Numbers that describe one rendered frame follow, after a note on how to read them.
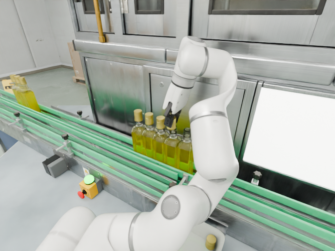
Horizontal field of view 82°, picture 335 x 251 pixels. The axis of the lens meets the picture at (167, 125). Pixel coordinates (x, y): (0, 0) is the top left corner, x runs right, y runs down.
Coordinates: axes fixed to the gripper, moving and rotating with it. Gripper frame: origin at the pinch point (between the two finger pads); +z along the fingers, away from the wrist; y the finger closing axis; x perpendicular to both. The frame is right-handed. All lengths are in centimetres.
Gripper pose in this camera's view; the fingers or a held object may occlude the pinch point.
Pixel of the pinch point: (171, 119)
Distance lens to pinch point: 70.6
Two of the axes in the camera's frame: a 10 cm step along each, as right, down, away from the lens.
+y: -5.2, 4.3, -7.3
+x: 8.2, 4.8, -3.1
